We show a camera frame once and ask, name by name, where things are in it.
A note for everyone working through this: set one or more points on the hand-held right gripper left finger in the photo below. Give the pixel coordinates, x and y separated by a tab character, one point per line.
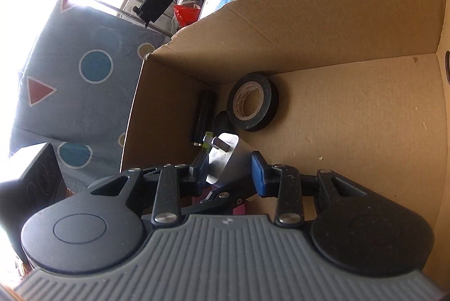
199	174

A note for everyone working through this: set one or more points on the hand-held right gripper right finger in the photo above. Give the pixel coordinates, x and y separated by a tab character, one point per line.
259	176

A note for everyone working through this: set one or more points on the white charger plug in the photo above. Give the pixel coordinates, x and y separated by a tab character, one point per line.
228	156

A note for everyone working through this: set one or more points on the short black cylinder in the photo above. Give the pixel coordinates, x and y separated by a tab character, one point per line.
221	121

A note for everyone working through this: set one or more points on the brown cardboard box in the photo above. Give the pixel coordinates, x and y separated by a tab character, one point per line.
351	111

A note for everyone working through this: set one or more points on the long black tube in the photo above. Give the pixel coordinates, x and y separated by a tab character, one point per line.
204	111

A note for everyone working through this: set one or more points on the black electrical tape roll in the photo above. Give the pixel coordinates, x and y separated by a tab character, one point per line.
267	104

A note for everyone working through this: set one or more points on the grey blanket with coloured shapes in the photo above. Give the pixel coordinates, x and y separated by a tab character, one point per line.
88	104

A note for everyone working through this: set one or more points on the small red plastic bag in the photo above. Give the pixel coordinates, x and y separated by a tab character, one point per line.
186	14

